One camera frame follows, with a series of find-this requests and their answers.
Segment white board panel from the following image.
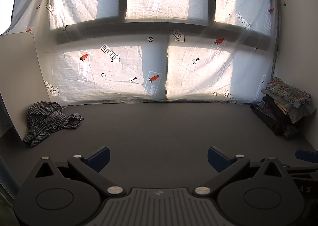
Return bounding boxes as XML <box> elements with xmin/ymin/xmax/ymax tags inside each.
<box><xmin>0</xmin><ymin>32</ymin><xmax>46</xmax><ymax>142</ymax></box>

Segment dark denim folded pants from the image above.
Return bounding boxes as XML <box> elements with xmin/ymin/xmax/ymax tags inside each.
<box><xmin>255</xmin><ymin>103</ymin><xmax>275</xmax><ymax>119</ymax></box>

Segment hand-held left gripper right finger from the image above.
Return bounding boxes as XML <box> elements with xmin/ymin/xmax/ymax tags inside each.
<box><xmin>192</xmin><ymin>146</ymin><xmax>287</xmax><ymax>197</ymax></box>

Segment floral grey folded garment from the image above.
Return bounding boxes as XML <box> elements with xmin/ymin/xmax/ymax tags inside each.
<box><xmin>261</xmin><ymin>77</ymin><xmax>317</xmax><ymax>124</ymax></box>

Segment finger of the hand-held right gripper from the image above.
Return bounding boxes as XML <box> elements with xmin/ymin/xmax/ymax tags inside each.
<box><xmin>295</xmin><ymin>149</ymin><xmax>318</xmax><ymax>165</ymax></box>

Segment blue plaid shirt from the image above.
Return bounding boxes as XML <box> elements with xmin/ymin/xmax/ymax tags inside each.
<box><xmin>23</xmin><ymin>101</ymin><xmax>84</xmax><ymax>148</ymax></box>

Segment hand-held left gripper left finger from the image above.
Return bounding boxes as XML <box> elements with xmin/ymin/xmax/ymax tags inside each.
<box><xmin>34</xmin><ymin>146</ymin><xmax>126</xmax><ymax>197</ymax></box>

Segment white carrot print curtain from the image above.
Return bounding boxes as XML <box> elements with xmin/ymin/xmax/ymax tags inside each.
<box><xmin>1</xmin><ymin>0</ymin><xmax>280</xmax><ymax>107</ymax></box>

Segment yellow folded garment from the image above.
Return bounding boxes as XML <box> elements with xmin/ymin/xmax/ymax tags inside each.
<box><xmin>274</xmin><ymin>103</ymin><xmax>291</xmax><ymax>116</ymax></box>

